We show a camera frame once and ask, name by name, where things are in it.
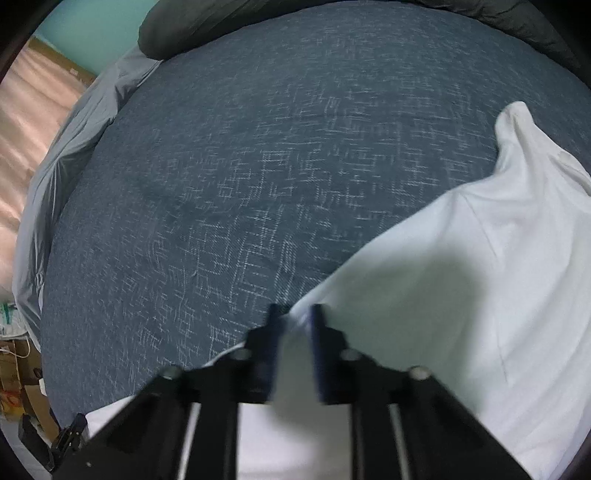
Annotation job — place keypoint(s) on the dark grey rolled duvet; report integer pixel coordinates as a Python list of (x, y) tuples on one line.
[(184, 27)]

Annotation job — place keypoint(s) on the white shirt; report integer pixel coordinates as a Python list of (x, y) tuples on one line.
[(461, 286)]

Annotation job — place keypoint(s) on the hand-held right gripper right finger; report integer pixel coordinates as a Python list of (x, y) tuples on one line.
[(323, 360)]

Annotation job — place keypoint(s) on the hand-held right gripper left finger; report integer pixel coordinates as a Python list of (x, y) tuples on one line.
[(270, 360)]

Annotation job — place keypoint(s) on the pile of plastic bags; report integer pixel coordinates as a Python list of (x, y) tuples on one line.
[(11, 318)]

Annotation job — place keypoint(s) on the light grey sheet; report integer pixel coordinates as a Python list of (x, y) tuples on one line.
[(64, 161)]

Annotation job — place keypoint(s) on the wooden baseboard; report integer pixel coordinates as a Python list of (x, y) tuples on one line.
[(64, 60)]

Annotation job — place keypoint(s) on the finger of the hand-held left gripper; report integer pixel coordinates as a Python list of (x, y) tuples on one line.
[(69, 436)]

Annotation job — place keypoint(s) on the cardboard box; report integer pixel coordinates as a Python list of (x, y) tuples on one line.
[(39, 406)]

